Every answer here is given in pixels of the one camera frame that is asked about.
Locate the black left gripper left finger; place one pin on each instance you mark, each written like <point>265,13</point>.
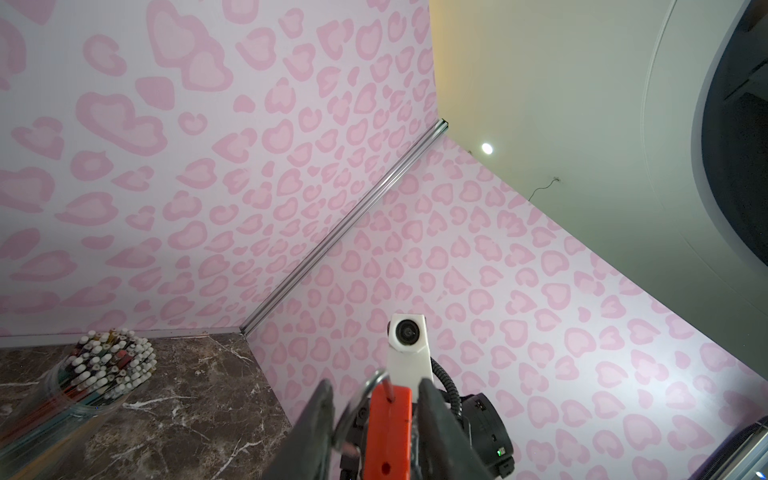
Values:
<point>306,452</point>

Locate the aluminium corner post right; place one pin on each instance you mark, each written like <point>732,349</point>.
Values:
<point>388,181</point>

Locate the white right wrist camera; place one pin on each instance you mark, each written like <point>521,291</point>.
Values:
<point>408,354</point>

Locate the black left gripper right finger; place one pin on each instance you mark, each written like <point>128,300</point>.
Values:
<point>442,449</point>

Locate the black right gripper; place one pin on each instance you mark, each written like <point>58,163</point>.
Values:
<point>480,422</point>

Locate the red safety padlock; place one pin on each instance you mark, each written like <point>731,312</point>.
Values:
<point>374,432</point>

